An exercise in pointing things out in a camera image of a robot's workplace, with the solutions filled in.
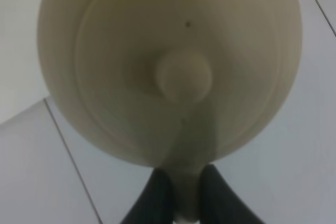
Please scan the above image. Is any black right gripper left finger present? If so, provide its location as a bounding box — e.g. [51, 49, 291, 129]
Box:
[121, 169, 175, 224]

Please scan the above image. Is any beige ceramic teapot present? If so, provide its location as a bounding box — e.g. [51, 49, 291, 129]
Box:
[37, 0, 302, 221]

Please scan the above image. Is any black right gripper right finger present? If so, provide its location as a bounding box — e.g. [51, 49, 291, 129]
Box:
[199, 165, 264, 224]

